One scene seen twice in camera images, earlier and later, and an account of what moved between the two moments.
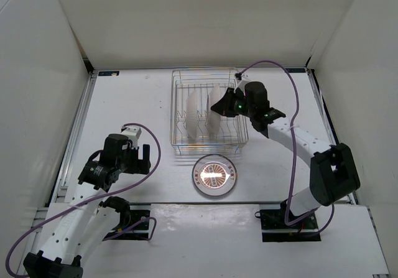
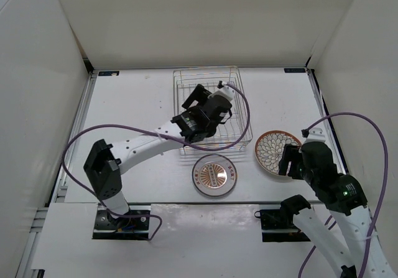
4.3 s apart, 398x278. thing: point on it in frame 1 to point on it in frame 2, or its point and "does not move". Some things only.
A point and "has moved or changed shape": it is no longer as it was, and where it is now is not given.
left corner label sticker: (108, 73) does not move
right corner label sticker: (295, 69) does not move
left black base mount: (129, 214) does not move
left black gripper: (140, 166) to (199, 94)
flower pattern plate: (212, 118) has moved or changed shape
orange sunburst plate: (214, 175) does not move
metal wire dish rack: (195, 128) does not move
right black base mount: (274, 229) does not move
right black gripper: (224, 106) to (291, 153)
